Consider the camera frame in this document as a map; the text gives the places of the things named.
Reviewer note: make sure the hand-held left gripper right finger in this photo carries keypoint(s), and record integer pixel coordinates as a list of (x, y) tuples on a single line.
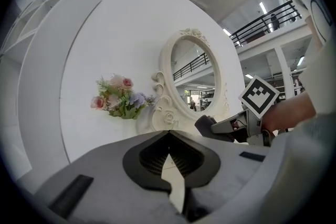
[(236, 178)]

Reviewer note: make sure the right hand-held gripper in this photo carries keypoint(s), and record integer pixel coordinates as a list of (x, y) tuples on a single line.
[(258, 97)]

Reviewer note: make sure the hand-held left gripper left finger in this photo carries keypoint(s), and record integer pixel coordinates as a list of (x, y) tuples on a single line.
[(105, 165)]

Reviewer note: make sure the person's right forearm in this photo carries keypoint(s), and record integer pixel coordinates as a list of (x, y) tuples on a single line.
[(291, 112)]

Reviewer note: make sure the ornate white oval mirror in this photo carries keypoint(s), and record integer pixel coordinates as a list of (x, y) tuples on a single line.
[(191, 78)]

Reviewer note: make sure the pink and purple flower bouquet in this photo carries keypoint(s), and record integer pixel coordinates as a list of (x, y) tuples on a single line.
[(118, 99)]

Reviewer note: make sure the black balcony railing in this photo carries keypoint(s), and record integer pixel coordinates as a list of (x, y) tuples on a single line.
[(265, 23)]

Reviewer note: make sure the white shelf unit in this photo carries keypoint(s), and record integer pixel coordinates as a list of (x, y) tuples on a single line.
[(39, 21)]

